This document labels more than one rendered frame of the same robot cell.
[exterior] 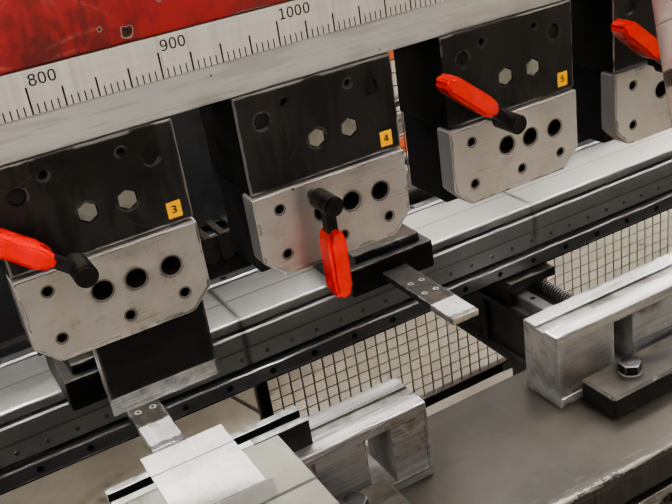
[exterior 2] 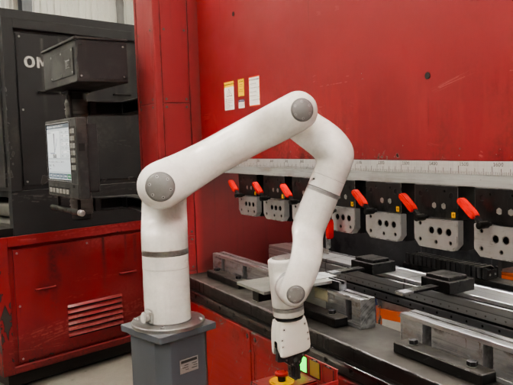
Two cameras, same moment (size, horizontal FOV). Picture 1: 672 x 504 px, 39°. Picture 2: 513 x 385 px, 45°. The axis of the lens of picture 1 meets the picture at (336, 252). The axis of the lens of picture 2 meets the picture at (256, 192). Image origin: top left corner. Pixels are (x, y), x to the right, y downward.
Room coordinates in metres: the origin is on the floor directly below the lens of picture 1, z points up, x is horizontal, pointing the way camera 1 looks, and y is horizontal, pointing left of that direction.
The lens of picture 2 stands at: (0.36, -1.90, 1.46)
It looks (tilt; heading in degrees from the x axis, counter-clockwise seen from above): 5 degrees down; 86
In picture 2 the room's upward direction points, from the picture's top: 2 degrees counter-clockwise
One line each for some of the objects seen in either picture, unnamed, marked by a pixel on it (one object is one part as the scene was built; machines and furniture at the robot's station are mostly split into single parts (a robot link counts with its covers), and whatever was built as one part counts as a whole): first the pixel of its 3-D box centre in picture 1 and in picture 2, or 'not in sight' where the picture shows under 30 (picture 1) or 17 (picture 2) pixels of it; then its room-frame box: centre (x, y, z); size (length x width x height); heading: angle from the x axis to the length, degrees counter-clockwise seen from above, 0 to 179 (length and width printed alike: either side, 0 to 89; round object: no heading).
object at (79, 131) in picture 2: not in sight; (73, 157); (-0.27, 1.02, 1.42); 0.45 x 0.12 x 0.36; 120
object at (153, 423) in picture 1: (126, 380); (356, 266); (0.87, 0.24, 1.01); 0.26 x 0.12 x 0.05; 25
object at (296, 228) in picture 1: (306, 156); (350, 204); (0.80, 0.01, 1.26); 0.15 x 0.09 x 0.17; 115
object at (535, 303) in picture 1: (473, 280); not in sight; (1.33, -0.21, 0.81); 0.64 x 0.08 x 0.14; 25
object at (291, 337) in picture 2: not in sight; (290, 332); (0.56, -0.30, 0.95); 0.10 x 0.07 x 0.11; 27
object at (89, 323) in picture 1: (90, 228); (314, 200); (0.71, 0.19, 1.26); 0.15 x 0.09 x 0.17; 115
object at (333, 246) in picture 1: (330, 242); (330, 223); (0.73, 0.00, 1.20); 0.04 x 0.02 x 0.10; 25
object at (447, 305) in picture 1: (402, 270); (430, 284); (1.02, -0.08, 1.01); 0.26 x 0.12 x 0.05; 25
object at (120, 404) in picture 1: (154, 350); (319, 238); (0.73, 0.17, 1.13); 0.10 x 0.02 x 0.10; 115
